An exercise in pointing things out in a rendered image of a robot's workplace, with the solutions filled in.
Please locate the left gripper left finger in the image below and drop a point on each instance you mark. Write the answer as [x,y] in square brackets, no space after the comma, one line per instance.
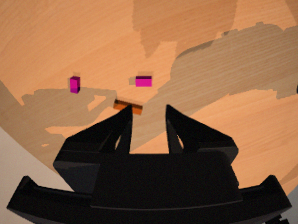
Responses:
[104,135]

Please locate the orange rod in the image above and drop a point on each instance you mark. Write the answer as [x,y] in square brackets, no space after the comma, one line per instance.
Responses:
[119,105]

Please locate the magenta rod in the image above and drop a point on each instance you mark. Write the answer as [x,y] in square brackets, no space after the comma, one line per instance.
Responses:
[143,81]
[74,84]

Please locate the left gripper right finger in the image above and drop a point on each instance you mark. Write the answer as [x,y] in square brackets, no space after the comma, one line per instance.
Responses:
[195,136]

